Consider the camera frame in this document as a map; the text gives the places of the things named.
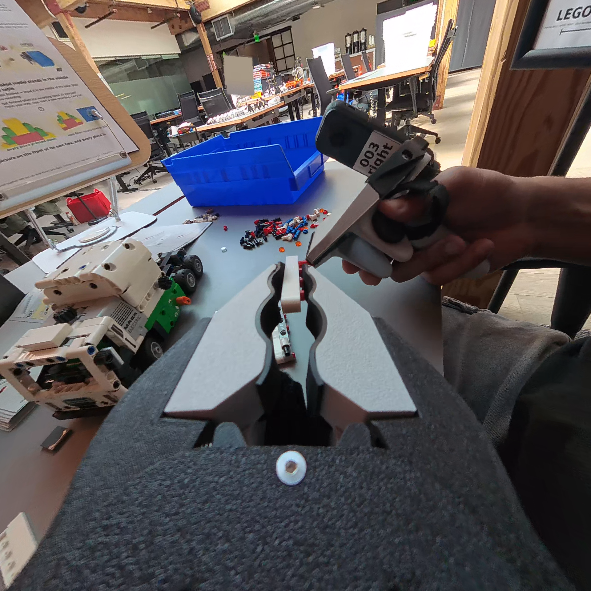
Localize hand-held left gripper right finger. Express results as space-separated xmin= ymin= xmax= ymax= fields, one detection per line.
xmin=304 ymin=266 xmax=419 ymax=445

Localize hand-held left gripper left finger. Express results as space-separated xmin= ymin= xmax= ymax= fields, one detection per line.
xmin=163 ymin=262 xmax=284 ymax=447

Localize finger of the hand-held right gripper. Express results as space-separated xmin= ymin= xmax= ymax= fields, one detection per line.
xmin=306 ymin=184 xmax=384 ymax=267
xmin=309 ymin=200 xmax=384 ymax=268

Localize white lego panel assembly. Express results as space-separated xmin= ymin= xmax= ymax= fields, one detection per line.
xmin=271 ymin=255 xmax=309 ymax=365

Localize person's right forearm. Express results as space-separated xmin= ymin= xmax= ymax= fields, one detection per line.
xmin=531 ymin=175 xmax=591 ymax=267

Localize pile of small lego pins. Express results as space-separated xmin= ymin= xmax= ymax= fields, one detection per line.
xmin=239 ymin=209 xmax=332 ymax=254

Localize white green lego truck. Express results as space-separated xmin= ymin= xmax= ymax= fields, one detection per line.
xmin=0 ymin=238 xmax=205 ymax=418

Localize white lego beam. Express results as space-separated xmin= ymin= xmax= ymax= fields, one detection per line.
xmin=0 ymin=512 xmax=40 ymax=577

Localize person's right hand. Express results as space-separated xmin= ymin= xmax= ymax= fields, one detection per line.
xmin=342 ymin=165 xmax=538 ymax=287

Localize wooden office desk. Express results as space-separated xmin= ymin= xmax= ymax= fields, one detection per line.
xmin=339 ymin=58 xmax=437 ymax=123

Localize black office chair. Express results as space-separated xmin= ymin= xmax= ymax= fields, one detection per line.
xmin=385 ymin=21 xmax=458 ymax=145
xmin=198 ymin=88 xmax=234 ymax=120
xmin=306 ymin=56 xmax=340 ymax=116
xmin=178 ymin=90 xmax=205 ymax=126
xmin=131 ymin=111 xmax=169 ymax=185

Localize long wooden work desk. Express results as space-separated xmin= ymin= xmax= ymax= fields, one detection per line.
xmin=199 ymin=83 xmax=315 ymax=135

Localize blue plastic bin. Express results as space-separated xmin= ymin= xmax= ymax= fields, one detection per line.
xmin=162 ymin=116 xmax=329 ymax=207

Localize bright white screen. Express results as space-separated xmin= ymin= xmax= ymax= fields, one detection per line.
xmin=376 ymin=0 xmax=439 ymax=70

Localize white paper sheet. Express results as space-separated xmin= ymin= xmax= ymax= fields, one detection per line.
xmin=127 ymin=222 xmax=213 ymax=261

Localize person's grey trousers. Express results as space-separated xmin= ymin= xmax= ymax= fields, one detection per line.
xmin=441 ymin=297 xmax=573 ymax=462

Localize white stand base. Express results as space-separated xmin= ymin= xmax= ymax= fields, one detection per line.
xmin=32 ymin=211 xmax=159 ymax=274

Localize small dark flat piece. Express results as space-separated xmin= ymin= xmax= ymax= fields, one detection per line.
xmin=41 ymin=426 xmax=72 ymax=452

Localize red plastic bin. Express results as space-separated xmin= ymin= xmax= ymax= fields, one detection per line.
xmin=66 ymin=188 xmax=111 ymax=224

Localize stack of booklets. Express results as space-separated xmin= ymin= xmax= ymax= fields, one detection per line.
xmin=0 ymin=376 xmax=38 ymax=432

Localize person's dark clothing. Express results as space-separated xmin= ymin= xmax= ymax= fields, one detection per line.
xmin=496 ymin=337 xmax=591 ymax=591

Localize black framed sign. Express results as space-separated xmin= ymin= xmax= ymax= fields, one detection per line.
xmin=510 ymin=0 xmax=591 ymax=71

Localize instruction sheet board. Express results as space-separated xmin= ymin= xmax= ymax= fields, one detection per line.
xmin=0 ymin=0 xmax=153 ymax=218

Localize silver ventilation duct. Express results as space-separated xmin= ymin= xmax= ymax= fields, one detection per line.
xmin=203 ymin=0 xmax=333 ymax=35

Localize wooden post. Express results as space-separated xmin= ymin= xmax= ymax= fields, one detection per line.
xmin=462 ymin=0 xmax=591 ymax=305

